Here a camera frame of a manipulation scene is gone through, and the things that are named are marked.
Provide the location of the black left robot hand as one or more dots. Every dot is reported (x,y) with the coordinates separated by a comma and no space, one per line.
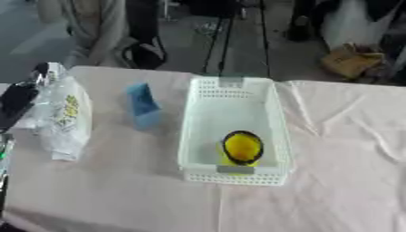
(17,101)

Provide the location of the white plastic bag yellow print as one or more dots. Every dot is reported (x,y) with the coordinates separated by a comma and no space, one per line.
(71,120)

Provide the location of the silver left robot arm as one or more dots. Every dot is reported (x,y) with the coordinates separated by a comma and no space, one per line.
(4,157)

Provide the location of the blue rectangular box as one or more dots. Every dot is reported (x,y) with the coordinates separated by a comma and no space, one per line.
(144,105)

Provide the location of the black chair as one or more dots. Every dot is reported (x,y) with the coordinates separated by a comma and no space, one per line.
(145,45)

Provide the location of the white perforated plastic basket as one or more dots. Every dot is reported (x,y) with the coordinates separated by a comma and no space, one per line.
(232,102)

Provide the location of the black tripod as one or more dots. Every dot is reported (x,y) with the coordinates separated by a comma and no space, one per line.
(226,36)

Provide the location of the yellow round object black rim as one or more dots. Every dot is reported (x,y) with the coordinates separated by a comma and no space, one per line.
(242,148)

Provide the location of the brown paper bag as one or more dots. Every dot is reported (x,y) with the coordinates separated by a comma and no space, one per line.
(350,62)

